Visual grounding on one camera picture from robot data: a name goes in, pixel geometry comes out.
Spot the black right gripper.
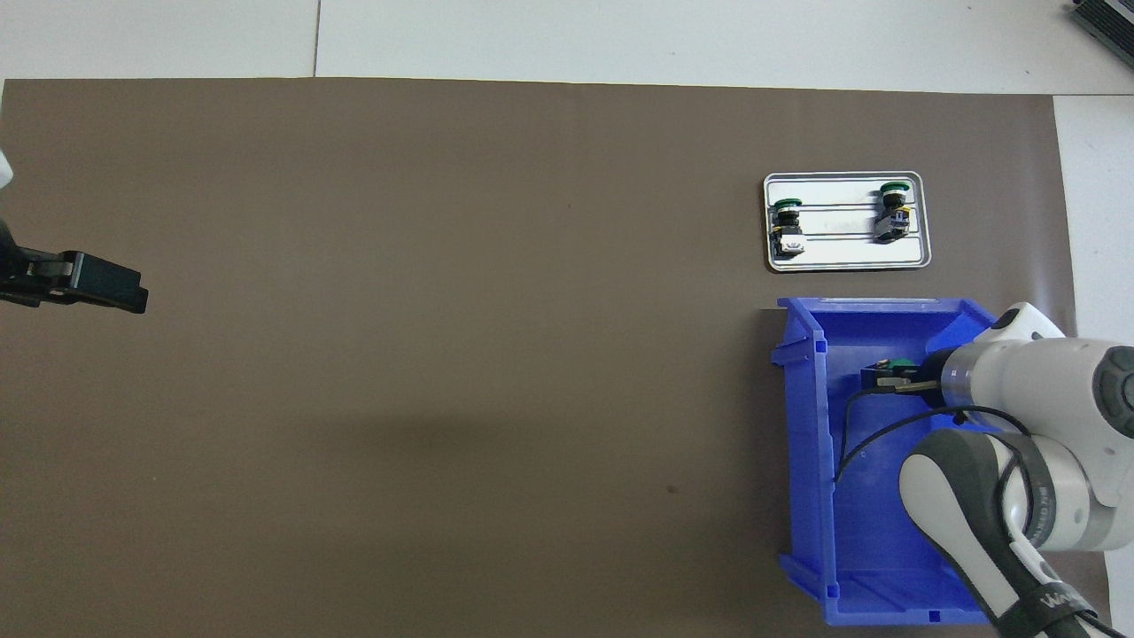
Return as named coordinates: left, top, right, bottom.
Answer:
left=859, top=351, right=951, bottom=408

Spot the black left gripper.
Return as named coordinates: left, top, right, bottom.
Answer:
left=0, top=222, right=149, bottom=315

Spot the silver metal tray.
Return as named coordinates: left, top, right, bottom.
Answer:
left=763, top=171, right=933, bottom=273

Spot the blue plastic storage bin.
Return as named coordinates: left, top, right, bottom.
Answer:
left=769, top=297, right=1033, bottom=626

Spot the brown table mat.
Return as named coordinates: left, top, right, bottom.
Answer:
left=0, top=78, right=1113, bottom=638

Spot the grey ribbed metal device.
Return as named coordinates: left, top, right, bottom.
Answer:
left=1068, top=0, right=1134, bottom=56

